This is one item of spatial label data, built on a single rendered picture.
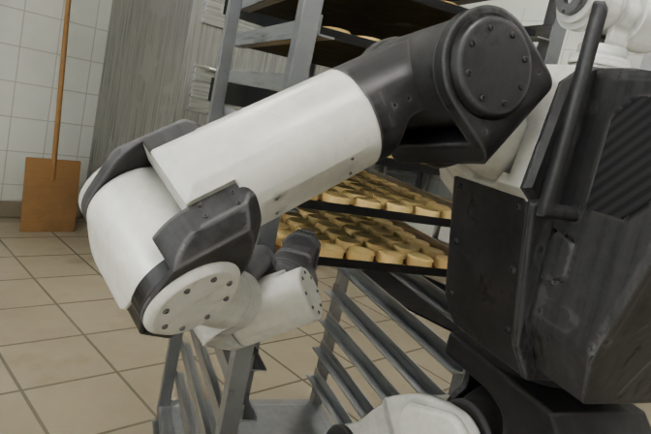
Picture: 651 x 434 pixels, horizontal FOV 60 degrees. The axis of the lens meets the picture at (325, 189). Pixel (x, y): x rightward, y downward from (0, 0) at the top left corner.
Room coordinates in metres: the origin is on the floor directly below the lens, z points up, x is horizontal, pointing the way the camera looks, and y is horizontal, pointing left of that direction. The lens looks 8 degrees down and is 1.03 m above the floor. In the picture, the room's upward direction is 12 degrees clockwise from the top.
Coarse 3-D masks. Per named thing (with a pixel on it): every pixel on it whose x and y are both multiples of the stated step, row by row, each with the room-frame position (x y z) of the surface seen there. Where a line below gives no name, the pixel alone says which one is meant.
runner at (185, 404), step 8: (176, 368) 1.42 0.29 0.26; (176, 376) 1.40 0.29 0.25; (184, 376) 1.44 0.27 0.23; (176, 384) 1.38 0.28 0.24; (184, 384) 1.40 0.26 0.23; (184, 392) 1.36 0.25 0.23; (184, 400) 1.32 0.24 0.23; (184, 408) 1.25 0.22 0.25; (184, 416) 1.23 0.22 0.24; (192, 416) 1.26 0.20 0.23; (184, 424) 1.22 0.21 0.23; (192, 424) 1.23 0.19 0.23; (192, 432) 1.20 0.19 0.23
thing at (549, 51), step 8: (552, 0) 1.03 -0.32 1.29; (552, 8) 1.03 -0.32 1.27; (544, 16) 1.04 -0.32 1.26; (552, 16) 1.02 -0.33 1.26; (552, 32) 1.02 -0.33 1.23; (560, 32) 1.02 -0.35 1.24; (552, 40) 1.02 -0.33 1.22; (560, 40) 1.02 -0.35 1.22; (544, 48) 1.02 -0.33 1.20; (552, 48) 1.02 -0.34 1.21; (560, 48) 1.02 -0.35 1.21; (544, 56) 1.02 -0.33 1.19; (552, 56) 1.02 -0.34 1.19; (552, 64) 1.02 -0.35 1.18; (456, 376) 1.03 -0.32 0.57; (456, 384) 1.02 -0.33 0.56
